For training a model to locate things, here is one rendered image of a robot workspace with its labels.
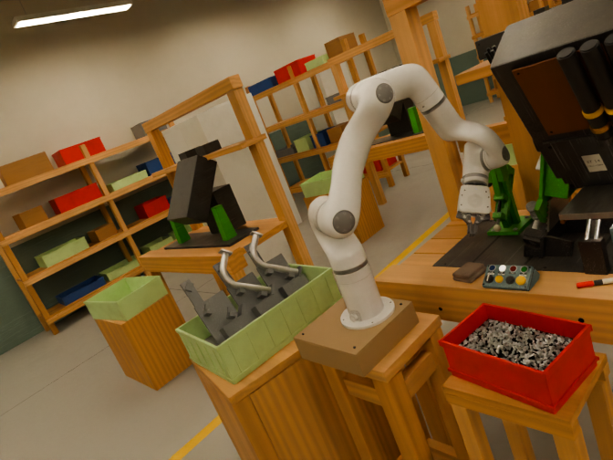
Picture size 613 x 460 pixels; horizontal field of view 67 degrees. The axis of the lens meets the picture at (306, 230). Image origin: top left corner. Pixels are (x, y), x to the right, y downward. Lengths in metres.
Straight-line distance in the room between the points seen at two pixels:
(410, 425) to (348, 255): 0.57
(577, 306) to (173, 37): 8.47
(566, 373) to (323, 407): 1.04
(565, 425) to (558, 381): 0.10
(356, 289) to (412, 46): 1.13
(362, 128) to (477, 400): 0.82
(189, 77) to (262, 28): 2.20
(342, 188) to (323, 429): 1.07
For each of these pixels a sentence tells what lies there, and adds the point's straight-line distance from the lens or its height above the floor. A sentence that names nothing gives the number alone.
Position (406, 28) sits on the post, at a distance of 2.17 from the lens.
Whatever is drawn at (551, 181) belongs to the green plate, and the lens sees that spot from 1.64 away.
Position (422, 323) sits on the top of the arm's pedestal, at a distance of 1.63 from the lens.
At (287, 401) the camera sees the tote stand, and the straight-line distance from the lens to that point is 1.93.
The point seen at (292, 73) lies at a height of 2.08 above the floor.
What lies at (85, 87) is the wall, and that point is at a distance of 8.31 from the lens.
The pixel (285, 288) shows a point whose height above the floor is 0.92.
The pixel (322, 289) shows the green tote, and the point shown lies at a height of 0.90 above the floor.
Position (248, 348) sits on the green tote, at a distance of 1.86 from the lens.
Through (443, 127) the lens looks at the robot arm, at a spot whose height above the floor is 1.42.
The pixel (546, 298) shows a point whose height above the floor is 0.89.
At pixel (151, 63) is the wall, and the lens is 8.88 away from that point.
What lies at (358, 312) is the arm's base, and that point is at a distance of 1.55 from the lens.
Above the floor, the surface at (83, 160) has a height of 2.00.
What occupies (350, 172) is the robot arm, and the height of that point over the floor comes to 1.42.
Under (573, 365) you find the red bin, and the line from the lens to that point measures 1.32.
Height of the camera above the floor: 1.67
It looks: 15 degrees down
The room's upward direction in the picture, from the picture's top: 22 degrees counter-clockwise
